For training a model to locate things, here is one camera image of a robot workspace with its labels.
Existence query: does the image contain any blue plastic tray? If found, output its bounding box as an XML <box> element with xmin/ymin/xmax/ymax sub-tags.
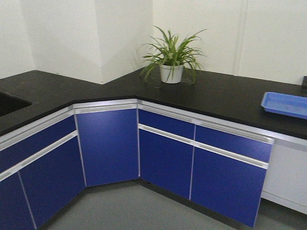
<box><xmin>261</xmin><ymin>92</ymin><xmax>307</xmax><ymax>119</ymax></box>

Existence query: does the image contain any white plant pot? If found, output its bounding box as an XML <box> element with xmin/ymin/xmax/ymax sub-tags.
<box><xmin>159</xmin><ymin>65</ymin><xmax>184</xmax><ymax>84</ymax></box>

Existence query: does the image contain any green potted plant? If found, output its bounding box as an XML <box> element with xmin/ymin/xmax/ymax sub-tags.
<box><xmin>140</xmin><ymin>26</ymin><xmax>206</xmax><ymax>84</ymax></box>

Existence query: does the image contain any blue lab cabinet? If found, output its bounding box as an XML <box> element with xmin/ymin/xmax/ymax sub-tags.
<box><xmin>0</xmin><ymin>99</ymin><xmax>307</xmax><ymax>230</ymax></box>

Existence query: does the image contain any black sink basin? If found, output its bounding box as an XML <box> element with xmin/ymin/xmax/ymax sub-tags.
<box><xmin>0</xmin><ymin>92</ymin><xmax>32</xmax><ymax>116</ymax></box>

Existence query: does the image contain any white socket in black box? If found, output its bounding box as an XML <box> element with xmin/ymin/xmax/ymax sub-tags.
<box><xmin>301</xmin><ymin>76</ymin><xmax>307</xmax><ymax>90</ymax></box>

